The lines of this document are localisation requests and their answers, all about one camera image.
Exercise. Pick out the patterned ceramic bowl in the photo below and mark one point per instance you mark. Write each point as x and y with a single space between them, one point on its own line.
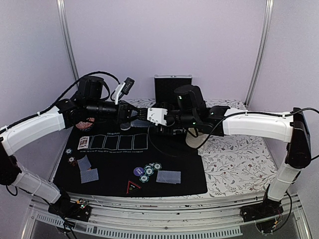
85 125

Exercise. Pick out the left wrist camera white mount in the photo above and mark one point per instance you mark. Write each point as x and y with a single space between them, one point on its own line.
123 89

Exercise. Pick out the cream ribbed ceramic mug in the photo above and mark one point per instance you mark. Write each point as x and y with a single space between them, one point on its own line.
194 138

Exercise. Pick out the red brown poker chip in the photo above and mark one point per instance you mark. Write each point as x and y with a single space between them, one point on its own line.
72 161

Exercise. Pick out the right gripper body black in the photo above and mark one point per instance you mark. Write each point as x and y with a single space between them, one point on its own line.
187 119

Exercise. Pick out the aluminium corner post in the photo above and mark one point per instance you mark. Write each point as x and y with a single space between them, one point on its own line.
67 37
261 50

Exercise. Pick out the aluminium front rail frame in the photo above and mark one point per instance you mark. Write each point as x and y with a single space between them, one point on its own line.
169 218

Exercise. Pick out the triangular red black marker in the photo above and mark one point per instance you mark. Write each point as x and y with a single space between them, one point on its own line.
131 187

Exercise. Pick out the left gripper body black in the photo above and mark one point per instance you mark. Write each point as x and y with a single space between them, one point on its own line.
95 110

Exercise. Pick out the right aluminium corner post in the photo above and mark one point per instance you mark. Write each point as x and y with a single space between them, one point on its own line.
261 50

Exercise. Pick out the face up king card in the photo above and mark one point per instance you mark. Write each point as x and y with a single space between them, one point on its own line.
83 143

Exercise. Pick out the clear round dealer button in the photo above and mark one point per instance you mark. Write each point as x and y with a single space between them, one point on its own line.
125 126

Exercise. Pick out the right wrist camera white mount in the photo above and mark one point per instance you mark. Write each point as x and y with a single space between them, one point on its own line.
156 116

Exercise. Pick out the aluminium poker chip case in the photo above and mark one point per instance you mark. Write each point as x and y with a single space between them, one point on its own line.
166 84

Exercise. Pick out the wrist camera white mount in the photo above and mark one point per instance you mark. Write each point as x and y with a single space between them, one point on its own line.
123 89
156 116

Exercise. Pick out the blue card player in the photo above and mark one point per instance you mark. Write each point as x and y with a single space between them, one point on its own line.
162 177
84 164

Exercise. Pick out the blue card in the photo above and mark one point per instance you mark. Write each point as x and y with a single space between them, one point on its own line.
177 177
89 176

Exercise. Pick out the purple small blind button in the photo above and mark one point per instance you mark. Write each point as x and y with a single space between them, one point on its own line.
138 171

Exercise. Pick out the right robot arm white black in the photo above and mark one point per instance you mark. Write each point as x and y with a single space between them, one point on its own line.
289 127

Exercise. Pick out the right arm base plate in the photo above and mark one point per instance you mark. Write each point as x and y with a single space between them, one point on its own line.
264 209

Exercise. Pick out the left aluminium corner post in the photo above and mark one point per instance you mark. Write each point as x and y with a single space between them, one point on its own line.
67 37

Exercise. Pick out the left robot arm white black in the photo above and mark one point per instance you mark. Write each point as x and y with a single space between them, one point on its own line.
85 108

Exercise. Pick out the black poker mat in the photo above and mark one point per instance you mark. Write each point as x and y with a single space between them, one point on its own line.
116 153

